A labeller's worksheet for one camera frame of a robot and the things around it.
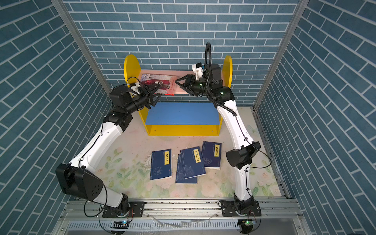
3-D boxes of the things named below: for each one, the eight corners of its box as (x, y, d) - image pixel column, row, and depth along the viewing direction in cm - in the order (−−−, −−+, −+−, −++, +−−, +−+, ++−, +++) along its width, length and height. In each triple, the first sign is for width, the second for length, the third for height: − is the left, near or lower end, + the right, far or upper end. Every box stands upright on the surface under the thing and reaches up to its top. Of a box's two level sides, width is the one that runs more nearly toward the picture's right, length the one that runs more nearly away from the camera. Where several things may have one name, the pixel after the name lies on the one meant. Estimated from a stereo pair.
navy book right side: (201, 169, 90) (202, 167, 88) (201, 143, 102) (201, 141, 100) (223, 169, 90) (224, 167, 88) (220, 143, 102) (221, 141, 100)
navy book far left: (150, 179, 86) (149, 178, 84) (152, 152, 97) (151, 151, 95) (172, 176, 87) (171, 175, 85) (171, 150, 98) (170, 148, 96)
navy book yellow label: (184, 179, 86) (184, 177, 84) (180, 151, 98) (180, 149, 96) (205, 175, 88) (205, 173, 86) (199, 148, 99) (199, 146, 97)
